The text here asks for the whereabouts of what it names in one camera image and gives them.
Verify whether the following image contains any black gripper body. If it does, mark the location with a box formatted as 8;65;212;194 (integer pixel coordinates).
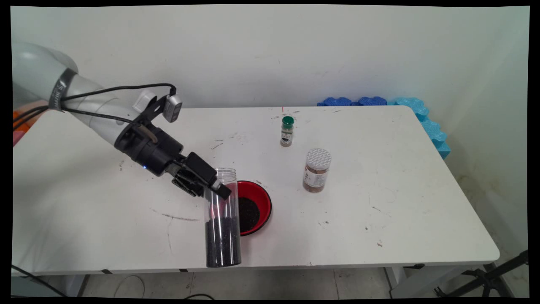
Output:
113;122;187;178

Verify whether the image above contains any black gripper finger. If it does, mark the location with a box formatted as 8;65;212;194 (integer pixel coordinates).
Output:
184;152;232;200
171;173;208;198

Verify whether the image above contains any clear jar with black seeds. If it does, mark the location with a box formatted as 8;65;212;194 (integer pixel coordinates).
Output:
204;168;243;269

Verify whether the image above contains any black seeds pile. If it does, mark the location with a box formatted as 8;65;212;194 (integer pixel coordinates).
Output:
238;197;260;233

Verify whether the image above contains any red bowl with black rim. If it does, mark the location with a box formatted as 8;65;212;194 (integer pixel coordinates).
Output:
236;181;272;237

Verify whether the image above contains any small green cap spice bottle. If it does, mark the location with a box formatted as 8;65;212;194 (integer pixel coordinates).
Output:
280;116;295;147

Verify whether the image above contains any white lid brown spice jar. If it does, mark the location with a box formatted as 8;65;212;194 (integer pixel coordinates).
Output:
302;148;332;193

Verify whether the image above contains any orange and pink object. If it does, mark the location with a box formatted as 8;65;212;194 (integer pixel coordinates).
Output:
13;110;32;147

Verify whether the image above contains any light blue foam mat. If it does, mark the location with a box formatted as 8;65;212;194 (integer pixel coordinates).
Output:
387;97;451;160

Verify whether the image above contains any white table leg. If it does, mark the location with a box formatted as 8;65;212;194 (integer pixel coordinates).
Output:
385;266;464;299

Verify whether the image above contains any black tripod stand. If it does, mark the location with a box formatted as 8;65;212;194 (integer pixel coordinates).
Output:
435;250;529;298

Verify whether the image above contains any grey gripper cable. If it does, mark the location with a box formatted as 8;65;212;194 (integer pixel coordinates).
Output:
141;124;159;144

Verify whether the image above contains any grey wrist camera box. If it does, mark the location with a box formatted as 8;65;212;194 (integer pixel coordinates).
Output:
162;94;184;123

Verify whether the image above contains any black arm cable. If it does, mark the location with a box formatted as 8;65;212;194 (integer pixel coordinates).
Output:
13;83;178;132

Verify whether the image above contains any thin floor wire loop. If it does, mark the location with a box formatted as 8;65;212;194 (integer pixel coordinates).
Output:
113;275;146;299

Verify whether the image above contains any black velcro strap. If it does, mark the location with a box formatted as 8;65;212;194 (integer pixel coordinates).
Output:
47;67;78;113

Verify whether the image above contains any black floor cable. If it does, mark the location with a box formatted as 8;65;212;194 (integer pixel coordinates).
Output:
12;264;68;297

